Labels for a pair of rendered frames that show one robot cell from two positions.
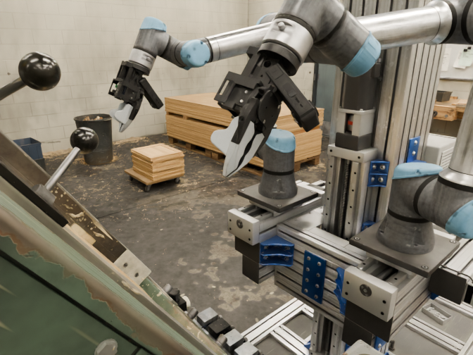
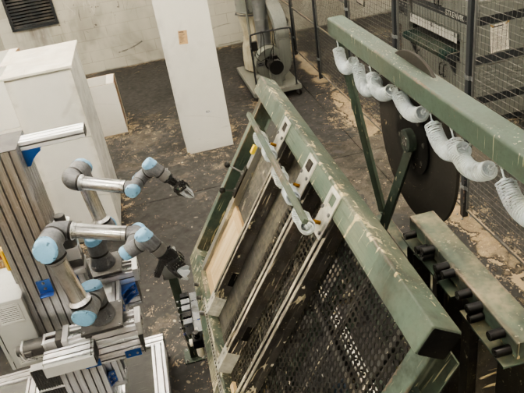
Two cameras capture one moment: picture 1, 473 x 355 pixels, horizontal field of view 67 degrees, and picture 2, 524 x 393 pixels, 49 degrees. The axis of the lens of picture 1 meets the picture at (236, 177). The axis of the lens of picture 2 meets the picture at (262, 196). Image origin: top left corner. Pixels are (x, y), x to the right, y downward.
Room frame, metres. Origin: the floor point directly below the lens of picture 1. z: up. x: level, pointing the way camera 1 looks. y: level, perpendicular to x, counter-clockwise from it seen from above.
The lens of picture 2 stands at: (2.79, 1.99, 3.05)
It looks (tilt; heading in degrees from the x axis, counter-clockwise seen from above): 30 degrees down; 213
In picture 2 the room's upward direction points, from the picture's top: 9 degrees counter-clockwise
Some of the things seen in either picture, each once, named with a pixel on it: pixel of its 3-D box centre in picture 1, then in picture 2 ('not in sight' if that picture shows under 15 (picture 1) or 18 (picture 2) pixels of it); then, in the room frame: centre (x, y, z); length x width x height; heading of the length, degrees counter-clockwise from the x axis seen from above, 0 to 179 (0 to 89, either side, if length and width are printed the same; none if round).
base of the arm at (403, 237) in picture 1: (407, 225); (100, 257); (0.90, -0.49, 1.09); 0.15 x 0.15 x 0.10
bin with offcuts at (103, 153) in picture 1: (96, 139); not in sight; (4.95, 2.01, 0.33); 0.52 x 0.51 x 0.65; 41
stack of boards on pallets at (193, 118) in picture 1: (236, 127); not in sight; (5.40, 0.00, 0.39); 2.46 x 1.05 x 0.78; 41
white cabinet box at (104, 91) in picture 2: not in sight; (100, 106); (-2.58, -3.95, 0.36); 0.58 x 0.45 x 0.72; 131
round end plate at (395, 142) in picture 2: not in sight; (409, 139); (0.46, 1.30, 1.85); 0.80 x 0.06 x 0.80; 40
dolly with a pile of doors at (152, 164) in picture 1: (153, 165); not in sight; (4.11, 1.01, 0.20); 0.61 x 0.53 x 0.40; 41
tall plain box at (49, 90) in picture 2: not in sight; (70, 144); (-0.68, -2.41, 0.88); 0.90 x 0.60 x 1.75; 41
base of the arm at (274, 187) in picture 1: (278, 179); (99, 309); (1.27, -0.16, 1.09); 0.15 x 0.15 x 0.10
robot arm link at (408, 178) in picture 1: (416, 187); (96, 241); (0.89, -0.49, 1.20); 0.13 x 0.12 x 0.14; 18
